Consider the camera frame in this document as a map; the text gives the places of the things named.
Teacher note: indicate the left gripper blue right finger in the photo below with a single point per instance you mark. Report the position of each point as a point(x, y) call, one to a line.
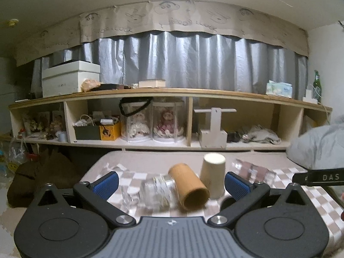
point(237, 186)

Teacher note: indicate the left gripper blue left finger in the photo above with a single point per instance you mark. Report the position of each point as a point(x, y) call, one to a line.
point(106, 186)

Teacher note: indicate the clear ribbed glass cup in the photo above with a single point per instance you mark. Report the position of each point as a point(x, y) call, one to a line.
point(253, 173)

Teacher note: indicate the cream paper cup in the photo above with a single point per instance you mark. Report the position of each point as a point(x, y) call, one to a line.
point(212, 174)

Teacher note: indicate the orange-brown cylindrical cup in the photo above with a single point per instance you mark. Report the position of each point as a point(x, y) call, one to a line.
point(192, 193)

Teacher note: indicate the grey duvet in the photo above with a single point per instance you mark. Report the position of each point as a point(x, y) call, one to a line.
point(320, 147)

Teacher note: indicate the wooden stand with crossbar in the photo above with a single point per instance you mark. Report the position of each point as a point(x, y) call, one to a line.
point(214, 137)

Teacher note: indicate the yellow box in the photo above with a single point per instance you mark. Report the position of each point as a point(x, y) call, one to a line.
point(110, 132)

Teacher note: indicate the clear glass mug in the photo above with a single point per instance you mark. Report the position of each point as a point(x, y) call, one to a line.
point(156, 194)

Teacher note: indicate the dark green bin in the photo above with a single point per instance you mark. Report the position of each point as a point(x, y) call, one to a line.
point(88, 132)

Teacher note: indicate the dark brown bag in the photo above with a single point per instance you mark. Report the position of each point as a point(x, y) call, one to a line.
point(52, 167)

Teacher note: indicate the crumpled beige cloth on shelf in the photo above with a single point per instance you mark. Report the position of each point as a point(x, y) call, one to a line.
point(259, 134)

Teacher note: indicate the doll in clear case left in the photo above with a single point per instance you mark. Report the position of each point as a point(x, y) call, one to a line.
point(135, 117)

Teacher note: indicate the doll in clear case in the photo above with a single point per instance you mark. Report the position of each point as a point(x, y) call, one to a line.
point(168, 121)
point(135, 117)

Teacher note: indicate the white charger block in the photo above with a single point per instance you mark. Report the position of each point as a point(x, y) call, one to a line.
point(309, 97)

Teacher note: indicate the green glass bottle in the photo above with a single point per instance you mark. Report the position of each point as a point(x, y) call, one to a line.
point(317, 89)

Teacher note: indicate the doll in clear case right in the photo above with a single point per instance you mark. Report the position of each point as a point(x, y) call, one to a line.
point(168, 121)

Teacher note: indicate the long wooden shelf unit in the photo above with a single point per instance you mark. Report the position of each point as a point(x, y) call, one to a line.
point(51, 120)

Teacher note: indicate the tissue box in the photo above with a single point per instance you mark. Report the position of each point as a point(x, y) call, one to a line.
point(281, 89)

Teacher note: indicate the book on shelf top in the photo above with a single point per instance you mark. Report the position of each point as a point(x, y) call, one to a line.
point(152, 83)

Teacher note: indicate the white storage box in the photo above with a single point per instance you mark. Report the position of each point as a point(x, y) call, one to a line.
point(68, 77)

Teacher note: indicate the grey silver curtain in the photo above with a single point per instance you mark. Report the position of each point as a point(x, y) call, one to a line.
point(185, 60)

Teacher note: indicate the beige printed curtain valance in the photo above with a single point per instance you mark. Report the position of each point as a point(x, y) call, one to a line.
point(184, 16)

